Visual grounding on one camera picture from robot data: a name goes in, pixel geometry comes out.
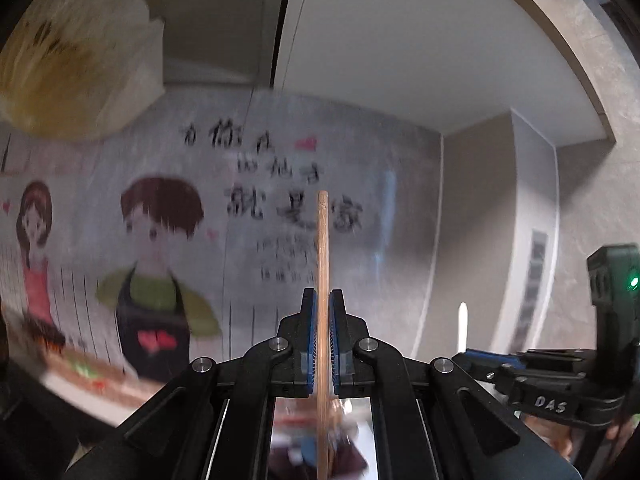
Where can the white plastic utensil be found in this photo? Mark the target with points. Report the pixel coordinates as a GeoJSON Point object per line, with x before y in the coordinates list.
{"type": "Point", "coordinates": [463, 325]}

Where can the grey wall vent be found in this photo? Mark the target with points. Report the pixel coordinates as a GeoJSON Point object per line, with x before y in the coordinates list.
{"type": "Point", "coordinates": [534, 280]}

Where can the wall poster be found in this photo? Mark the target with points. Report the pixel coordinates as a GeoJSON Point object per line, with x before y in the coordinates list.
{"type": "Point", "coordinates": [250, 175]}

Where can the person's right hand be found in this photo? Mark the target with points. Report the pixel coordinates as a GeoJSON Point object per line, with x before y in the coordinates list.
{"type": "Point", "coordinates": [550, 435]}

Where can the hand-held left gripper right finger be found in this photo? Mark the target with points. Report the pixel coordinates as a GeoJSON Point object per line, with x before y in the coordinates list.
{"type": "Point", "coordinates": [337, 340]}

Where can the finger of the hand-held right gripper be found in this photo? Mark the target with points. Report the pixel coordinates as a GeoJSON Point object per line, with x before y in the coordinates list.
{"type": "Point", "coordinates": [504, 382]}
{"type": "Point", "coordinates": [500, 358]}

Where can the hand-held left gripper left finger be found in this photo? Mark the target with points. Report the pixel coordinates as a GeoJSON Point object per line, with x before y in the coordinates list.
{"type": "Point", "coordinates": [309, 340]}

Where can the white wall cabinet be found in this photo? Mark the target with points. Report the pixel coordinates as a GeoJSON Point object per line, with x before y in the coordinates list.
{"type": "Point", "coordinates": [400, 35]}

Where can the wooden chopstick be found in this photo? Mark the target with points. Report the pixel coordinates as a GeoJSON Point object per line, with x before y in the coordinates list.
{"type": "Point", "coordinates": [323, 260]}

